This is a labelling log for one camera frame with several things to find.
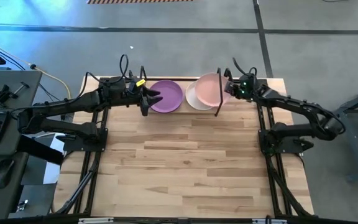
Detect white plate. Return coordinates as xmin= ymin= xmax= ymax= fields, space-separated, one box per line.
xmin=185 ymin=81 xmax=214 ymax=111

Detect white paper sheet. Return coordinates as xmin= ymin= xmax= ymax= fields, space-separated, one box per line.
xmin=43 ymin=133 xmax=65 ymax=185

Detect pink plate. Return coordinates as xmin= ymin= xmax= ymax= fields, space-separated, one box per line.
xmin=194 ymin=72 xmax=232 ymax=108

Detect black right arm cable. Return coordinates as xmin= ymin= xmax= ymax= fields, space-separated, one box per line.
xmin=232 ymin=57 xmax=258 ymax=77

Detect black strap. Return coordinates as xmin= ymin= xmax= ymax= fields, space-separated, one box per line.
xmin=16 ymin=134 xmax=65 ymax=166

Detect black computer mouse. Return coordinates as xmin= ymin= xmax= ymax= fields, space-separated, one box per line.
xmin=0 ymin=159 xmax=16 ymax=189

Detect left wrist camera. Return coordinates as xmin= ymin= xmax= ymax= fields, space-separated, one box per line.
xmin=126 ymin=78 xmax=142 ymax=94

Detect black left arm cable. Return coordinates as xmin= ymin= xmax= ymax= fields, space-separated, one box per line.
xmin=82 ymin=54 xmax=136 ymax=88

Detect silver aluminium bracket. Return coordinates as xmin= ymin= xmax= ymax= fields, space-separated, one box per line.
xmin=78 ymin=217 xmax=114 ymax=224
xmin=252 ymin=218 xmax=287 ymax=224

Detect black aluminium rig frame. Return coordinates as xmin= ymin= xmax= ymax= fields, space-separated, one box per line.
xmin=0 ymin=76 xmax=358 ymax=224

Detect yellow cable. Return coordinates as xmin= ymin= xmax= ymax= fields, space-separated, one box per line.
xmin=0 ymin=35 xmax=71 ymax=100

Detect purple plate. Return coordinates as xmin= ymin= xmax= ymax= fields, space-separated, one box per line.
xmin=149 ymin=80 xmax=184 ymax=114

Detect black clamp tools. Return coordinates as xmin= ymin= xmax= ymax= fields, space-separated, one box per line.
xmin=0 ymin=81 xmax=30 ymax=106

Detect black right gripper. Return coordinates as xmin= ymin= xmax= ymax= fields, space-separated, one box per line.
xmin=224 ymin=74 xmax=260 ymax=100

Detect small metal clip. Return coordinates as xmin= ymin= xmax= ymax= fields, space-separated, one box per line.
xmin=16 ymin=198 xmax=29 ymax=212

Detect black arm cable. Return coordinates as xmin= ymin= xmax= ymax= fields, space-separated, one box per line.
xmin=232 ymin=57 xmax=258 ymax=77
xmin=82 ymin=54 xmax=136 ymax=88

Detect grey metal stand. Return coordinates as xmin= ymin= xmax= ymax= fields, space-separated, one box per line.
xmin=334 ymin=80 xmax=358 ymax=183

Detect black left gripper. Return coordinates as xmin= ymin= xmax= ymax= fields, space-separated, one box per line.
xmin=124 ymin=84 xmax=163 ymax=116

